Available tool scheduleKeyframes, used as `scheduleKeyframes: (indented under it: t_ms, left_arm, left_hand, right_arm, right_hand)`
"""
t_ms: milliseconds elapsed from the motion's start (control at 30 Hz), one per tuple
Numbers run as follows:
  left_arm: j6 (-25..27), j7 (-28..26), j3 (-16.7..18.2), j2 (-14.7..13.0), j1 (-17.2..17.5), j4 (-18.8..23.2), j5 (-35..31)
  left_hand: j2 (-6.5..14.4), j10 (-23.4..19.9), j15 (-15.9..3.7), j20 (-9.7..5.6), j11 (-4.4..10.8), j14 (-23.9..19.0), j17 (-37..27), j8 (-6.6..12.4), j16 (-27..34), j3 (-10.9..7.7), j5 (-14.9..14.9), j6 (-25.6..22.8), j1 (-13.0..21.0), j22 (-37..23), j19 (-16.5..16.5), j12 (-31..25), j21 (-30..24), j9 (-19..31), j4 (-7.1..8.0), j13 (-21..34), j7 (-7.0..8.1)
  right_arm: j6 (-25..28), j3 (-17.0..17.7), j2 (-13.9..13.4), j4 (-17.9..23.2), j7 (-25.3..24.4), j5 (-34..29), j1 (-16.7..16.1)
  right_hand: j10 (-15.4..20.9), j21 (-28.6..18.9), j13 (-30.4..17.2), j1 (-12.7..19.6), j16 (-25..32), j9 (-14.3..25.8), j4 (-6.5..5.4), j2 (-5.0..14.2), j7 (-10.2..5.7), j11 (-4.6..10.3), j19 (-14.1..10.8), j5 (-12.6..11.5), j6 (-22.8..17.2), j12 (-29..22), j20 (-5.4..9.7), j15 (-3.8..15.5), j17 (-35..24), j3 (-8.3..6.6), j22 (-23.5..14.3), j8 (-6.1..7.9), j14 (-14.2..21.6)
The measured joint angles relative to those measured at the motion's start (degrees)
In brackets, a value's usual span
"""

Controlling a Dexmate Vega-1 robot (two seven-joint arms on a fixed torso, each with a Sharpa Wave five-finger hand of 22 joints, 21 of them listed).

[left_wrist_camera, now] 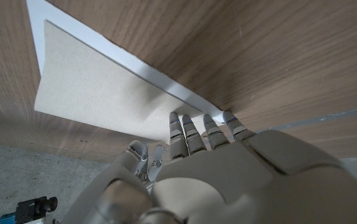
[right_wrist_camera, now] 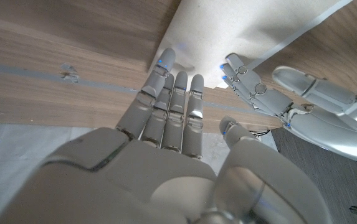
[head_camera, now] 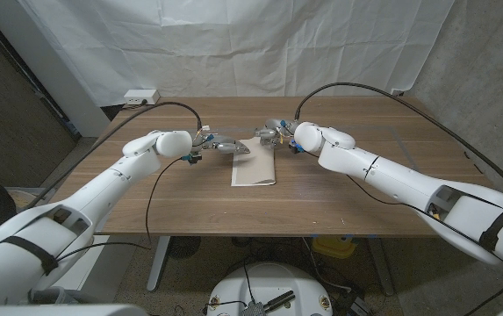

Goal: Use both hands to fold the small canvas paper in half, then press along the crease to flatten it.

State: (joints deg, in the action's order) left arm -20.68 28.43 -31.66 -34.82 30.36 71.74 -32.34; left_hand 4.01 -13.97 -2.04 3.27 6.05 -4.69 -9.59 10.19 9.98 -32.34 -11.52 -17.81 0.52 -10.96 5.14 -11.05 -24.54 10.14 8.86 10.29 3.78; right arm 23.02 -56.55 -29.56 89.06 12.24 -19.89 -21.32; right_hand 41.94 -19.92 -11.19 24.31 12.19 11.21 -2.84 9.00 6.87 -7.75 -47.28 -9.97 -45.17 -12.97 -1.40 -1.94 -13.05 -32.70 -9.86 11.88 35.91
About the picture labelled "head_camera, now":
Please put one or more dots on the white power strip box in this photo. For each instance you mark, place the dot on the white power strip box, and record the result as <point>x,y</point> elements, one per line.
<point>141,96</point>

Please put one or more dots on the black tool on base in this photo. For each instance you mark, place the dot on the black tool on base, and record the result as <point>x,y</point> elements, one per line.
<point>279,300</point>

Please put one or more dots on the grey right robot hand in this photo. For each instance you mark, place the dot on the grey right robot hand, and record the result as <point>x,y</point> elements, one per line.
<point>273,131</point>

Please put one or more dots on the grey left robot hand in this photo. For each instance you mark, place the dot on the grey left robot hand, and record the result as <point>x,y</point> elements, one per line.
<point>224,144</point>

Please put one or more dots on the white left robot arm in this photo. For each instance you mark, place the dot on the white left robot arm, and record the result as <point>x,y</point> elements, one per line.
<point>93,202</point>

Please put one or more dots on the black round floor fan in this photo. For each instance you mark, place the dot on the black round floor fan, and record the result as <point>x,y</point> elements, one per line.
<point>184,246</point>

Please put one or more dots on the white wrinkled backdrop sheet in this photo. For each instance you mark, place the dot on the white wrinkled backdrop sheet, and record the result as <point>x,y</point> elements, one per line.
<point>233,44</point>

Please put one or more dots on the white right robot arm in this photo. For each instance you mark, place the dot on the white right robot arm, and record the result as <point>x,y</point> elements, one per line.
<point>387,171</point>

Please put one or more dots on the yellow object under table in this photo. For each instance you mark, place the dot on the yellow object under table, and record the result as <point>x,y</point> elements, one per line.
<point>334,246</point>

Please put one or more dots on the white table leg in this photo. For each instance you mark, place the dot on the white table leg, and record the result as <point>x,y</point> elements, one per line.
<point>159,263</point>

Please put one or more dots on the small white canvas paper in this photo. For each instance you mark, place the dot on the small white canvas paper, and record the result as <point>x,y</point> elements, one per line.
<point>253,169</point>

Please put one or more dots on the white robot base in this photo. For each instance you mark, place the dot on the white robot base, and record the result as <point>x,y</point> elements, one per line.
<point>273,281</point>

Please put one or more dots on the grey table leg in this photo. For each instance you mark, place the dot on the grey table leg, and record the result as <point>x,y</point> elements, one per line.
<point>380,267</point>

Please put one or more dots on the clear plastic storage bin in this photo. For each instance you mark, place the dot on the clear plastic storage bin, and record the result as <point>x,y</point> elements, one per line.
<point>31,195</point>

